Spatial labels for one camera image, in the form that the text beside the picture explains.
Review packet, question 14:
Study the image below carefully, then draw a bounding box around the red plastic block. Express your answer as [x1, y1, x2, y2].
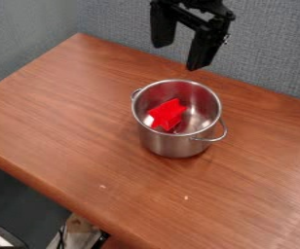
[147, 98, 185, 131]

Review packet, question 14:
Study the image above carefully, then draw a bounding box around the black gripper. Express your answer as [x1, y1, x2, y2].
[149, 0, 235, 71]

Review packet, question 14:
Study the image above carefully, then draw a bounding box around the wooden table leg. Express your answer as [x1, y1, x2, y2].
[45, 213, 109, 249]

